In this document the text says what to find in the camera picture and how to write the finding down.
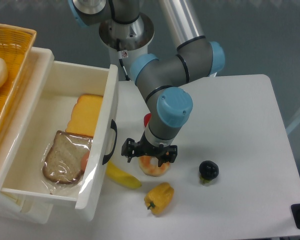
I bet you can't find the red bell pepper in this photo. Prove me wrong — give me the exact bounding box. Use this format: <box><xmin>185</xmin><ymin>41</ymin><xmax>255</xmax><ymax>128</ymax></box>
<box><xmin>143</xmin><ymin>113</ymin><xmax>152</xmax><ymax>127</ymax></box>

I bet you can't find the yellow cake slice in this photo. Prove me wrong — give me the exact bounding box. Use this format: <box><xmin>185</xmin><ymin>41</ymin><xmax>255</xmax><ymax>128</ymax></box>
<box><xmin>65</xmin><ymin>94</ymin><xmax>103</xmax><ymax>137</ymax></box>

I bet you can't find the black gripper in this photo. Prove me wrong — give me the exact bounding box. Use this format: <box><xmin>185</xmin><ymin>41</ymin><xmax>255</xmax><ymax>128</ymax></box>
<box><xmin>121</xmin><ymin>138</ymin><xmax>178</xmax><ymax>168</ymax></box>

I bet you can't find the orange glazed donut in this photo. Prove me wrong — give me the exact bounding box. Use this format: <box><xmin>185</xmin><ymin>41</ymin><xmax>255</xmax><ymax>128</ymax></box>
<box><xmin>138</xmin><ymin>155</ymin><xmax>170</xmax><ymax>177</ymax></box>

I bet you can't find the yellow bell pepper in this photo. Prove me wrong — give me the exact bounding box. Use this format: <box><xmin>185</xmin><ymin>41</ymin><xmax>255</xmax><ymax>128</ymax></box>
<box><xmin>144</xmin><ymin>182</ymin><xmax>175</xmax><ymax>216</ymax></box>

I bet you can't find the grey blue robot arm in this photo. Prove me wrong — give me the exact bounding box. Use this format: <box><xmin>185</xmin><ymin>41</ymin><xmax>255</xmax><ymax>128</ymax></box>
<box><xmin>68</xmin><ymin>0</ymin><xmax>225</xmax><ymax>165</ymax></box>

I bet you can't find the dark purple eggplant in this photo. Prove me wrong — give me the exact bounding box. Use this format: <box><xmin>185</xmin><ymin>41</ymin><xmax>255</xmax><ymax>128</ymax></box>
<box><xmin>199</xmin><ymin>160</ymin><xmax>219</xmax><ymax>184</ymax></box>

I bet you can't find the brown bread slice in wrap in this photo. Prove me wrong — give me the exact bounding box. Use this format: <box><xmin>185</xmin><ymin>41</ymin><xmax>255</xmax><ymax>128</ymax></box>
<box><xmin>42</xmin><ymin>130</ymin><xmax>93</xmax><ymax>185</ymax></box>

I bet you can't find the orange woven basket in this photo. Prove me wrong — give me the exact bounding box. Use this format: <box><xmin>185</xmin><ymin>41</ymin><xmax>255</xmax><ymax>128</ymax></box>
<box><xmin>0</xmin><ymin>23</ymin><xmax>37</xmax><ymax>134</ymax></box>

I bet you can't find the yellow banana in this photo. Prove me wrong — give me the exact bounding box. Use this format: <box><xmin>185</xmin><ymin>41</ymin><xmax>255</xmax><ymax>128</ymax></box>
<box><xmin>105</xmin><ymin>161</ymin><xmax>142</xmax><ymax>190</ymax></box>

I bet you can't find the white top drawer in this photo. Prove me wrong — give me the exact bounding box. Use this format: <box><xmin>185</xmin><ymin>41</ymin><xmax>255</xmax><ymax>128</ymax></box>
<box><xmin>0</xmin><ymin>61</ymin><xmax>118</xmax><ymax>224</ymax></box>

